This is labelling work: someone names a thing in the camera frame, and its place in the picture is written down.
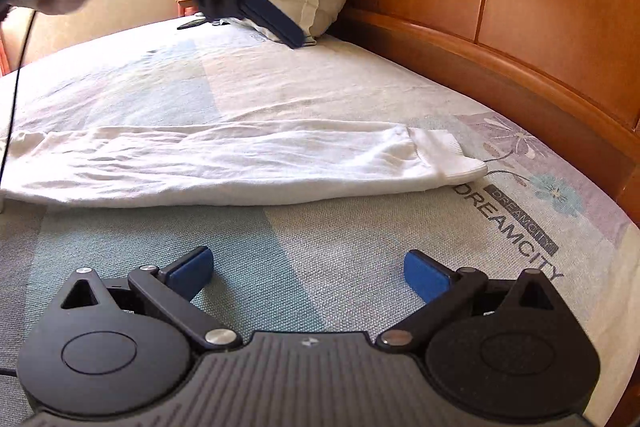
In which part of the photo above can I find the white printed sweatshirt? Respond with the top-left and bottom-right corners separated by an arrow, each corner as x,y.
0,119 -> 489,208

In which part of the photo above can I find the orange striped curtain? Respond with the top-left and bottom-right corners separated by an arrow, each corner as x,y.
0,22 -> 12,78

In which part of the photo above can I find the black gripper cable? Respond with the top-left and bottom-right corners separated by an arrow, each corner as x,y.
0,9 -> 39,216

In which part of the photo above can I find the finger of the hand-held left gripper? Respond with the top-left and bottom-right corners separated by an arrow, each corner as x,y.
239,0 -> 307,49

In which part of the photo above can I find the wooden headboard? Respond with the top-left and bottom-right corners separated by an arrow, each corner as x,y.
345,0 -> 640,228

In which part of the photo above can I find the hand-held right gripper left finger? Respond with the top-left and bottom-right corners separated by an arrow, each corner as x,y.
60,245 -> 240,352

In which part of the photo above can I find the bed with patchwork sheet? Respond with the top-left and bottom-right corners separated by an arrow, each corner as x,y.
0,14 -> 640,427

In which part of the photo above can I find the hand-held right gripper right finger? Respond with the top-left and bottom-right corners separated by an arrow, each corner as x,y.
375,249 -> 569,353

